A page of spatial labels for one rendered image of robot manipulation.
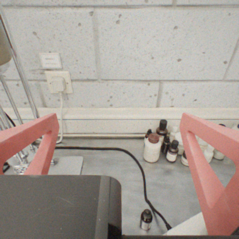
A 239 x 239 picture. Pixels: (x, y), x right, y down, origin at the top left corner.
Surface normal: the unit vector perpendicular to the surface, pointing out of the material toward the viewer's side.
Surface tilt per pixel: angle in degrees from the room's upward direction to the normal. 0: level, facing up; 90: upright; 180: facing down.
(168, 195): 0
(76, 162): 0
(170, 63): 90
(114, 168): 0
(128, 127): 90
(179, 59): 90
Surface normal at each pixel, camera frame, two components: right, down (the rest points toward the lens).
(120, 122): 0.00, 0.59
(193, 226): 0.00, -0.81
